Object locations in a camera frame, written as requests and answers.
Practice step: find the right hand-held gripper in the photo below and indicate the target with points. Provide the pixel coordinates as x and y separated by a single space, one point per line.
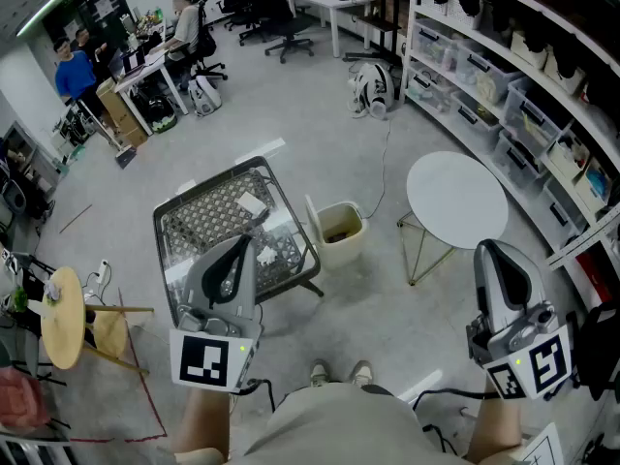
547 356

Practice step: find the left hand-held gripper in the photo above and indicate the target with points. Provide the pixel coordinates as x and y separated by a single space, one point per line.
203 361

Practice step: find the white paper trash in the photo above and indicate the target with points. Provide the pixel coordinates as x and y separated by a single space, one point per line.
252 202
266 255

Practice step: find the cream trash bin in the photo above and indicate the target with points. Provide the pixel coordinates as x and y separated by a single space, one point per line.
341 255

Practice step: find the person's right forearm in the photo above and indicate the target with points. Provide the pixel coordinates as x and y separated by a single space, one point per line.
496 429

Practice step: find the person's left forearm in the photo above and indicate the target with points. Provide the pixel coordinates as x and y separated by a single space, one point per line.
203 419

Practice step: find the black glass top table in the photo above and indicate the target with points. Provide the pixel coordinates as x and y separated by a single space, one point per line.
203 211

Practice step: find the red object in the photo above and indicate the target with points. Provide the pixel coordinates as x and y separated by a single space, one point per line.
593 276

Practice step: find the white round table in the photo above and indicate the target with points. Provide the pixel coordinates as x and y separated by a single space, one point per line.
455 201

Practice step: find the black bag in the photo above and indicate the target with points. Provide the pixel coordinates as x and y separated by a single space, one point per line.
603 347

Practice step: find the white power strip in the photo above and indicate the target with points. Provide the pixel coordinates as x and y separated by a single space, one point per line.
101 270

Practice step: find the small round wooden stool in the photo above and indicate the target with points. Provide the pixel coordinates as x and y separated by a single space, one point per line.
109 334

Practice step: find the person's left shoe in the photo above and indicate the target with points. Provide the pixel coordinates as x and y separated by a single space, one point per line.
319 373

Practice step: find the person's shoe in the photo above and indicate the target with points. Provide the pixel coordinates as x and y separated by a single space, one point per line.
319 373
361 373

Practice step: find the dark notebook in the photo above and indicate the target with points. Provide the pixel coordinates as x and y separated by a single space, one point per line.
126 157

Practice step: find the white printed sheet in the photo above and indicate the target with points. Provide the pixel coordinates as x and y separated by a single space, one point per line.
545 446

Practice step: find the person's right shoe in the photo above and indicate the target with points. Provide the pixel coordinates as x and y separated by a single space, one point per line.
361 373

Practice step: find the round wooden side table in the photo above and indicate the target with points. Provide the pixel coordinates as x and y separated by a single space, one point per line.
60 327

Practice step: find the white crumpled paper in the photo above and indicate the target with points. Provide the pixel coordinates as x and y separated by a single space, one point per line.
51 291

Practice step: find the green bag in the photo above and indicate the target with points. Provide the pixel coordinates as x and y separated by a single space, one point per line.
162 116

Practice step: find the person's beige clothing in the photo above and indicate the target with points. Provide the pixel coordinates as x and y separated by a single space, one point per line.
339 429

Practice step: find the white backpack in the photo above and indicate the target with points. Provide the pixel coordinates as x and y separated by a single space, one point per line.
204 96

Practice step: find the cardboard boxes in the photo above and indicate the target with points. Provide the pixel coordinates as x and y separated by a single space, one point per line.
118 112

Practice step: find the row of clear storage bins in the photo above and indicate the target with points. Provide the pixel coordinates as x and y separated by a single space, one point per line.
484 73

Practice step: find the white shelving unit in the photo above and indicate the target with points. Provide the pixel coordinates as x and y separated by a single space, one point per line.
533 71

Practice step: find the pink cloth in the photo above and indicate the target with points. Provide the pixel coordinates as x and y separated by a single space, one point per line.
21 397

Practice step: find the white and black backpack device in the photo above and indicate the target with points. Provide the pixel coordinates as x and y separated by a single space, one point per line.
370 87

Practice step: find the black display stand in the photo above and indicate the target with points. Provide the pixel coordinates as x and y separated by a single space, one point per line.
382 22

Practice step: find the long white desk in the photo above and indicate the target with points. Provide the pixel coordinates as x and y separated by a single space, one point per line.
329 3

